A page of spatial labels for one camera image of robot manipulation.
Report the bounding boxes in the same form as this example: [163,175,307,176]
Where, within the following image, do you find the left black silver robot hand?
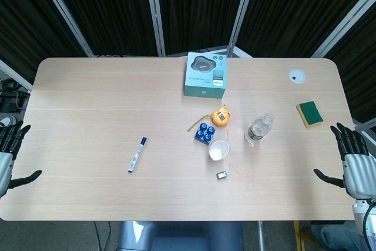
[0,121,43,198]

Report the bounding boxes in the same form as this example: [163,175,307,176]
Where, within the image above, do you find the blue jeans leg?
[311,224,358,251]

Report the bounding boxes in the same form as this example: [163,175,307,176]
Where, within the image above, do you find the white sneaker shoe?
[0,116,17,130]

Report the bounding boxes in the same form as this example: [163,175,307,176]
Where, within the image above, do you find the blue white marker pen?
[127,136,148,174]

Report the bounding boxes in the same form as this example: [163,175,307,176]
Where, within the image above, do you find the teal speaker product box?
[184,51,229,99]

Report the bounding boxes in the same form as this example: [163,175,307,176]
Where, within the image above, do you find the transparent plastic water bottle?
[244,112,275,145]

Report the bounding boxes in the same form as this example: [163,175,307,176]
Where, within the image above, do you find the white table cable grommet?
[288,69,307,84]

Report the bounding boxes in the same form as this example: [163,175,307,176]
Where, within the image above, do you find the white paper cup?
[209,140,230,162]

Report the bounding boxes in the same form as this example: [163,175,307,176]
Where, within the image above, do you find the orange tape measure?
[187,105,231,132]

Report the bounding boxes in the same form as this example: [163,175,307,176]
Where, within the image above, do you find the black floor equipment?
[0,77,31,113]

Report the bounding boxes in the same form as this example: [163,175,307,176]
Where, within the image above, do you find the grey partition frame post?
[0,59,33,91]
[143,0,166,57]
[352,118,376,158]
[311,0,376,58]
[32,0,95,57]
[227,0,259,57]

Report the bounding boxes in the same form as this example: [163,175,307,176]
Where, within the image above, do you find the grey robot torso base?
[117,220,244,251]

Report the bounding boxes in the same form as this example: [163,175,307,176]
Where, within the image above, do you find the blue toy building brick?
[193,122,217,146]

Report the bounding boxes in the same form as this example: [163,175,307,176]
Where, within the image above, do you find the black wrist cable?
[362,201,376,251]

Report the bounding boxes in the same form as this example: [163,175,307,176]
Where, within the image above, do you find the black pleated curtain panel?
[45,0,159,57]
[236,0,376,58]
[325,1,376,124]
[155,0,250,55]
[0,0,90,79]

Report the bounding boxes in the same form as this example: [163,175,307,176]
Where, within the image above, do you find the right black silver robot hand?
[313,122,376,199]

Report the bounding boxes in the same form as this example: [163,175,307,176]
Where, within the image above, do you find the green yellow sponge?
[296,101,324,129]

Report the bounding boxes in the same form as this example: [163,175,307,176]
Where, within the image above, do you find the yellow wooden chair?
[294,220,313,251]

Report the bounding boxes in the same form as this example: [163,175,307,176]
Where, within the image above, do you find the black floor cable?
[93,220,112,251]

